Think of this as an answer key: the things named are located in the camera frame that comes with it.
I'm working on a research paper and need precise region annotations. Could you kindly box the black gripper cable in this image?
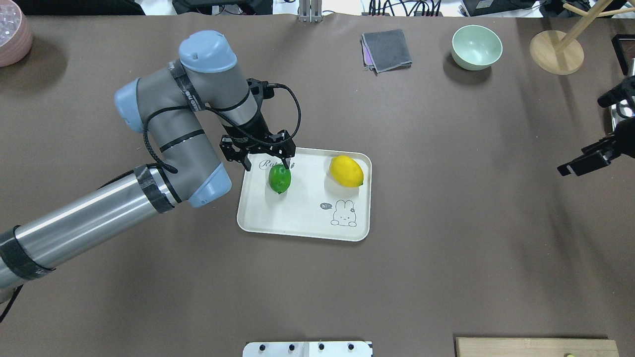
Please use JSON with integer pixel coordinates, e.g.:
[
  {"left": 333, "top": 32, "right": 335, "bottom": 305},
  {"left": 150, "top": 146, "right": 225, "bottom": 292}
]
[{"left": 143, "top": 82, "right": 302, "bottom": 174}]

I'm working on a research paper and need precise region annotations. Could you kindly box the wooden mug tree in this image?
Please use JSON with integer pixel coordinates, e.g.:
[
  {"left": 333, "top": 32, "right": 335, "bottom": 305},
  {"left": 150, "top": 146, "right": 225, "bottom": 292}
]
[{"left": 530, "top": 0, "right": 635, "bottom": 75}]

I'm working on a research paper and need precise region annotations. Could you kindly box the green lime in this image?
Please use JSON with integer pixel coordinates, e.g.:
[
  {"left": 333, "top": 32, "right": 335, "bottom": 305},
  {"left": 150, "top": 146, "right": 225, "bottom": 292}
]
[{"left": 268, "top": 164, "right": 292, "bottom": 194}]

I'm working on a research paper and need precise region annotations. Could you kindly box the pink bowl with ice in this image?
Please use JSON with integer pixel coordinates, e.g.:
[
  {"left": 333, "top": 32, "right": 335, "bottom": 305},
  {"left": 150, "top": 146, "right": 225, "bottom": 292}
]
[{"left": 0, "top": 0, "right": 33, "bottom": 67}]

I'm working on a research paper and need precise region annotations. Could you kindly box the white camera post base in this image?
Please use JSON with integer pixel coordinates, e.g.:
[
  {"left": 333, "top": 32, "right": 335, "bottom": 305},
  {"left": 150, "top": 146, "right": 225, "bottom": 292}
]
[{"left": 242, "top": 341, "right": 374, "bottom": 357}]

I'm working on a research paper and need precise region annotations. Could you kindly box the yellow lemon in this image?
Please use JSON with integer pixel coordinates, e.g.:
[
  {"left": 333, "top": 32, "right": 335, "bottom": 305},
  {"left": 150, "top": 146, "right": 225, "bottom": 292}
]
[{"left": 329, "top": 155, "right": 364, "bottom": 187}]

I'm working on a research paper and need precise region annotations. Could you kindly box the grey folded cloth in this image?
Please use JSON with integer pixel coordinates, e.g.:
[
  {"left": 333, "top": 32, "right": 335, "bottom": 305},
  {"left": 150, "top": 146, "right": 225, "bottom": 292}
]
[{"left": 361, "top": 29, "right": 413, "bottom": 74}]

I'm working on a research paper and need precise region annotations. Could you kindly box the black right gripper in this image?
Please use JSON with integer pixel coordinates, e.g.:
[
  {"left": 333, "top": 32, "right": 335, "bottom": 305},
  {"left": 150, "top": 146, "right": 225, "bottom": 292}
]
[{"left": 557, "top": 75, "right": 635, "bottom": 177}]

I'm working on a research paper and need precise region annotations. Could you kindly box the cream rectangular tray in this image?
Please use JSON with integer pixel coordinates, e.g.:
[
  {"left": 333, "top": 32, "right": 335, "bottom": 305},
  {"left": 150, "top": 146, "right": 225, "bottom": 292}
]
[{"left": 237, "top": 148, "right": 372, "bottom": 242}]

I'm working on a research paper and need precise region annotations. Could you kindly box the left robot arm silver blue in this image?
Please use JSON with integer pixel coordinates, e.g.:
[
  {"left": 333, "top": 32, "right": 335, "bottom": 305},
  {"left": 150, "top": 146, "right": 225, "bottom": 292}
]
[{"left": 0, "top": 30, "right": 297, "bottom": 302}]

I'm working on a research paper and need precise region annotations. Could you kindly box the aluminium frame post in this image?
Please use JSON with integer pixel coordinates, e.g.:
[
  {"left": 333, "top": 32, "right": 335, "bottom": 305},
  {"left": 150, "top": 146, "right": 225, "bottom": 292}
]
[{"left": 298, "top": 0, "right": 323, "bottom": 23}]

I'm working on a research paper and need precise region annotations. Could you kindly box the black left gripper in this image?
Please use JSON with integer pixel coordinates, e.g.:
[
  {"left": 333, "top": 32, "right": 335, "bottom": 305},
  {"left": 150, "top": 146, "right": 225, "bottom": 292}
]
[{"left": 220, "top": 78, "right": 296, "bottom": 172}]

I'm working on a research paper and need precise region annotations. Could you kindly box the wooden cutting board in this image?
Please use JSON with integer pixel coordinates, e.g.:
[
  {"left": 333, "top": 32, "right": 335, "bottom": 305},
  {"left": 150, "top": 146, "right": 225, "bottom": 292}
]
[{"left": 455, "top": 337, "right": 619, "bottom": 357}]

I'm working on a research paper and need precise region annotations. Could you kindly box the mint green bowl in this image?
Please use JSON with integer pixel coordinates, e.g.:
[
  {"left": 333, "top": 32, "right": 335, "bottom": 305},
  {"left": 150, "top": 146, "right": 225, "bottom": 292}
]
[{"left": 451, "top": 25, "right": 503, "bottom": 71}]

